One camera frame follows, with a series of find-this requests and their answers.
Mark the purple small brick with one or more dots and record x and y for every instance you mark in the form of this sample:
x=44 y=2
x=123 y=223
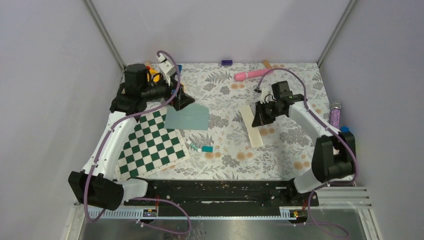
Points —
x=226 y=62

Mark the pink cylinder marker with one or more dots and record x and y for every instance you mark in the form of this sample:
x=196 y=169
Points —
x=241 y=76

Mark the colourful stacked brick toy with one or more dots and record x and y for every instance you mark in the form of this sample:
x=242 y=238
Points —
x=344 y=129

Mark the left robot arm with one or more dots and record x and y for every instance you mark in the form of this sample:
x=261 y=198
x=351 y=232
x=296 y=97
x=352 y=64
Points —
x=94 y=185

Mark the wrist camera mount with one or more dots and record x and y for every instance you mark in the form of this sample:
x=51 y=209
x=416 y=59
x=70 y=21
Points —
x=167 y=68
x=266 y=96

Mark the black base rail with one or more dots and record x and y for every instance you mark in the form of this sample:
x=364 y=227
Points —
x=224 y=198

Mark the green white checkerboard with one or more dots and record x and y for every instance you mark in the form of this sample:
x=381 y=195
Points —
x=150 y=148

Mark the purple glitter tube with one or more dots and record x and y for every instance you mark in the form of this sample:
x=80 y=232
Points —
x=335 y=114

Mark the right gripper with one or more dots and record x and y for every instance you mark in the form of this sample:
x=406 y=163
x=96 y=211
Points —
x=260 y=118

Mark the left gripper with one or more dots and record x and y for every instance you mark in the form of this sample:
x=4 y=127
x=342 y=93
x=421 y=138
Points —
x=180 y=101

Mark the wooden block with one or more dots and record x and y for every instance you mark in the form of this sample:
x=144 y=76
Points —
x=267 y=64

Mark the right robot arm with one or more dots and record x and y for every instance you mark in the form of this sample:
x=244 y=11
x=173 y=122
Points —
x=334 y=151

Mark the green white glue stick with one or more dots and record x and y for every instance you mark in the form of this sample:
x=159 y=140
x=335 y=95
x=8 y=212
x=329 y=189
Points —
x=194 y=146

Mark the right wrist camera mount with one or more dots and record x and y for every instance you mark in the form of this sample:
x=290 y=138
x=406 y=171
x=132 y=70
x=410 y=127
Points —
x=266 y=96

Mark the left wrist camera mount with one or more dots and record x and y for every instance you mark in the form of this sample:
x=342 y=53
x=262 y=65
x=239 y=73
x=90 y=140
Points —
x=167 y=68

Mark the small teal block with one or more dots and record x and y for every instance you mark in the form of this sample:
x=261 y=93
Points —
x=207 y=149

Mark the floral table mat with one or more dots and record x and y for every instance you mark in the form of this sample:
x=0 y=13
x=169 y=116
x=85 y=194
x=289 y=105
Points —
x=287 y=150

